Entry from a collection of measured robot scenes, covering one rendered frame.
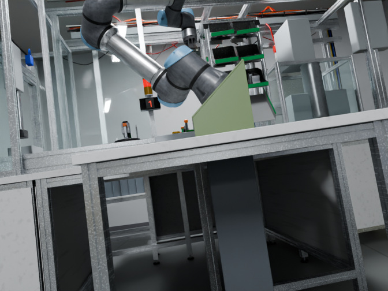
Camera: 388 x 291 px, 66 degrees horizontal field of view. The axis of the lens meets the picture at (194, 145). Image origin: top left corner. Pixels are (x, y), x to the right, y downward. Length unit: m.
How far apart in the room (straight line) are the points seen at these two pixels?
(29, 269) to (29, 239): 0.13
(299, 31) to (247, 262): 2.19
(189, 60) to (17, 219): 1.02
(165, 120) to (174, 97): 3.53
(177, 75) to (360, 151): 1.84
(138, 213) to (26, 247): 3.37
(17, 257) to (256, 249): 1.03
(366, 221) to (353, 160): 0.47
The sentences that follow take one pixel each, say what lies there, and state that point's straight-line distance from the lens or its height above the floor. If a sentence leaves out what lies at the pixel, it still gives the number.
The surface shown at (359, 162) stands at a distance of 2.66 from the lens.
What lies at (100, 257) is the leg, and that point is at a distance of 0.94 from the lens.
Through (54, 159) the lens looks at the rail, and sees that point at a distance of 1.58.
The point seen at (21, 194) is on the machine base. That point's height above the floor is 0.77.
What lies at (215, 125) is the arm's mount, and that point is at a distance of 1.01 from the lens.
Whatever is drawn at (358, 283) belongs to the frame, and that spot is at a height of 0.11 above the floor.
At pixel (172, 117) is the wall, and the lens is 4.75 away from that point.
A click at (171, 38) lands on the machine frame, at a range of 3.00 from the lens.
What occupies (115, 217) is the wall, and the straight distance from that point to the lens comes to 4.95.
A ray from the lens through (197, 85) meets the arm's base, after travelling 1.12.
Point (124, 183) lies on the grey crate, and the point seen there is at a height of 0.76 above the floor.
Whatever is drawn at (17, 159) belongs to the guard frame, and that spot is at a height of 0.93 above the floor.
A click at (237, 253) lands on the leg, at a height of 0.48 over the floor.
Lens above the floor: 0.76
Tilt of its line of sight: 5 degrees up
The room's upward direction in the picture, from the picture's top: 8 degrees counter-clockwise
